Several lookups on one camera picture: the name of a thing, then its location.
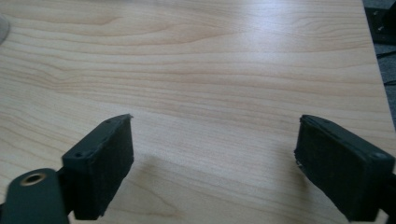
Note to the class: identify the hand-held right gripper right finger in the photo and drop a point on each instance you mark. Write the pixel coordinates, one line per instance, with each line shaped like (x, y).
(339, 168)

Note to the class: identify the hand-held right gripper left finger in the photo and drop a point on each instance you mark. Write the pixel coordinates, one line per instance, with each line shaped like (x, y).
(99, 165)

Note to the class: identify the black metal stand base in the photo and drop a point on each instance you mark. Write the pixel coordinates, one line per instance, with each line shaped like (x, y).
(381, 23)

